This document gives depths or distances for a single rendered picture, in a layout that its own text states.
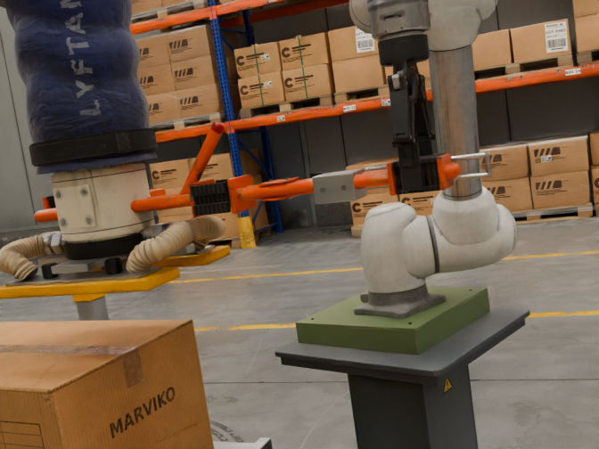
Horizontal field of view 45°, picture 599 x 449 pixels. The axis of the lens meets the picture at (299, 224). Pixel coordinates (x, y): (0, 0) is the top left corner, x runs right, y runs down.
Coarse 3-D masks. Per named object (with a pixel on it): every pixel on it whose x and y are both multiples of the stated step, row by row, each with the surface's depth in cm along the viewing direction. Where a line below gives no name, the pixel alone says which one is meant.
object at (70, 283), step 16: (48, 272) 128; (80, 272) 131; (96, 272) 128; (112, 272) 123; (128, 272) 123; (144, 272) 120; (160, 272) 121; (176, 272) 124; (0, 288) 128; (16, 288) 127; (32, 288) 125; (48, 288) 124; (64, 288) 122; (80, 288) 121; (96, 288) 120; (112, 288) 118; (128, 288) 117; (144, 288) 116
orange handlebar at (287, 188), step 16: (368, 176) 111; (384, 176) 110; (448, 176) 107; (160, 192) 157; (240, 192) 120; (256, 192) 118; (272, 192) 117; (288, 192) 116; (304, 192) 116; (48, 208) 141; (144, 208) 127; (160, 208) 127
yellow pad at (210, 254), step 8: (208, 248) 139; (216, 248) 140; (224, 248) 140; (168, 256) 138; (176, 256) 137; (184, 256) 136; (192, 256) 135; (200, 256) 134; (208, 256) 134; (216, 256) 137; (224, 256) 140; (152, 264) 138; (160, 264) 137; (168, 264) 136; (176, 264) 136; (184, 264) 135; (192, 264) 134; (200, 264) 134; (208, 264) 134
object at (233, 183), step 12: (204, 180) 127; (216, 180) 129; (228, 180) 119; (240, 180) 122; (192, 192) 121; (204, 192) 120; (216, 192) 119; (228, 192) 119; (192, 204) 122; (204, 204) 121; (216, 204) 120; (228, 204) 119; (240, 204) 121; (252, 204) 125
